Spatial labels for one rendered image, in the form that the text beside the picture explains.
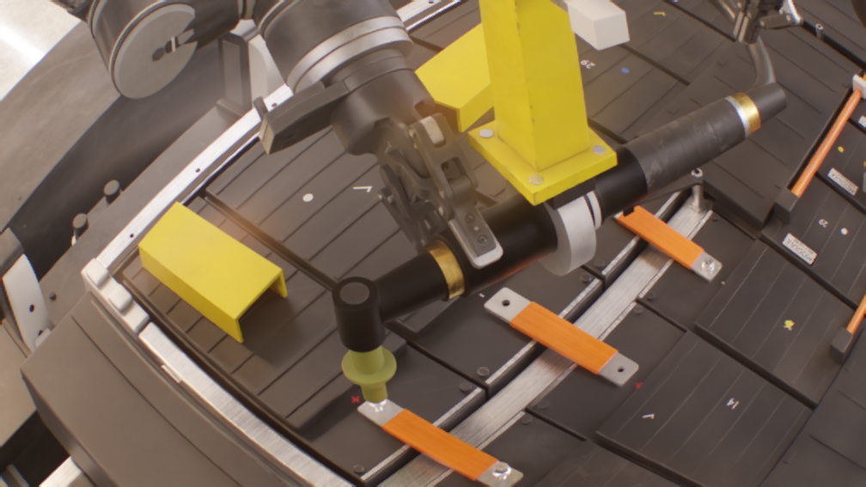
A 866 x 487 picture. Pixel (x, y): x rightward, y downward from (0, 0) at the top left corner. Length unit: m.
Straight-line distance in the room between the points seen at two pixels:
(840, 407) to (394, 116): 0.50
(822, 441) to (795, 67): 0.59
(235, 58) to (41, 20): 2.45
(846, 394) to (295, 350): 0.54
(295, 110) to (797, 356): 0.50
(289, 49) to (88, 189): 0.73
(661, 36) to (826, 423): 0.61
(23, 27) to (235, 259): 2.86
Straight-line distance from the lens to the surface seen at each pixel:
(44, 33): 4.00
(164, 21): 1.24
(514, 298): 1.36
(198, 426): 1.15
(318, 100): 1.23
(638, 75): 1.57
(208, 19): 1.27
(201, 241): 1.40
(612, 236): 1.41
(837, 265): 1.39
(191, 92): 2.05
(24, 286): 1.52
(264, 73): 1.70
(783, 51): 1.67
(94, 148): 1.91
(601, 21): 1.01
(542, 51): 1.12
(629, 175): 1.27
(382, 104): 1.23
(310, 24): 1.25
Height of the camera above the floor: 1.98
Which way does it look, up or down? 44 degrees down
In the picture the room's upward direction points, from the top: 7 degrees counter-clockwise
